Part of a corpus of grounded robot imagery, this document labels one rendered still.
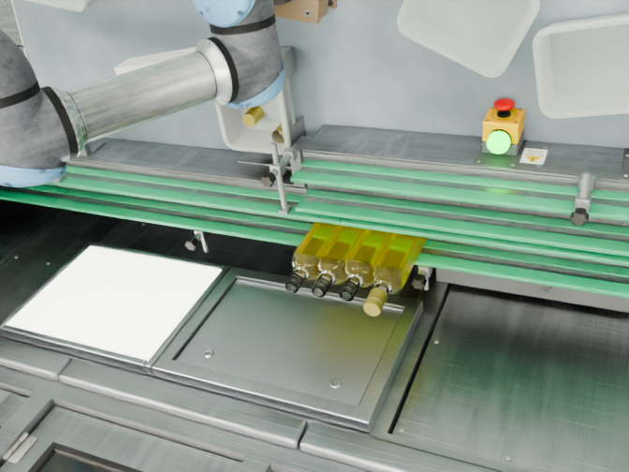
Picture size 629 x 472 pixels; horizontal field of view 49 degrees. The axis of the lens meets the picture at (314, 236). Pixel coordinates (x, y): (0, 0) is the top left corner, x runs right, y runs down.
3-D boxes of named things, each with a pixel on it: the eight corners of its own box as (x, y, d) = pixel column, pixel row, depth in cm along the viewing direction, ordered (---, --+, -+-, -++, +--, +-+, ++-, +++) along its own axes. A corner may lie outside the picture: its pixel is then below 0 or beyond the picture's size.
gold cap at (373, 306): (369, 286, 131) (360, 301, 128) (387, 288, 130) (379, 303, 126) (372, 301, 133) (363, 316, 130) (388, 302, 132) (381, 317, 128)
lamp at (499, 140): (488, 148, 137) (484, 155, 135) (488, 127, 135) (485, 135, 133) (511, 150, 136) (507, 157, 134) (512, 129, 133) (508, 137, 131)
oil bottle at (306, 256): (329, 223, 158) (290, 281, 143) (327, 202, 155) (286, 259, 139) (353, 227, 156) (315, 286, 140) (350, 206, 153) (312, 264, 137)
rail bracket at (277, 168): (292, 194, 157) (268, 225, 148) (281, 126, 147) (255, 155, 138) (304, 195, 156) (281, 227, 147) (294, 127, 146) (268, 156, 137)
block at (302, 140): (303, 170, 161) (291, 186, 156) (298, 134, 155) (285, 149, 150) (317, 172, 159) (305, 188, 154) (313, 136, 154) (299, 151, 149)
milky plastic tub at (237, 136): (241, 132, 169) (224, 149, 163) (224, 43, 157) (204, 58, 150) (306, 138, 163) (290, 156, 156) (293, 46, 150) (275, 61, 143)
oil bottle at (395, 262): (402, 233, 151) (370, 295, 136) (402, 212, 148) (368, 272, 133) (428, 237, 149) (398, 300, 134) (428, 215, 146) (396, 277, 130)
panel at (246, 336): (92, 249, 183) (-1, 336, 159) (88, 240, 182) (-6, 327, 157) (423, 310, 148) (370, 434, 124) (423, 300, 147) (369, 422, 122)
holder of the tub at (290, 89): (247, 151, 173) (232, 166, 167) (226, 43, 157) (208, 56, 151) (310, 156, 166) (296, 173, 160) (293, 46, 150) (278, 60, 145)
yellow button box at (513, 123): (489, 136, 144) (481, 153, 139) (490, 102, 140) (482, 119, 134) (523, 139, 141) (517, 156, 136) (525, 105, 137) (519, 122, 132)
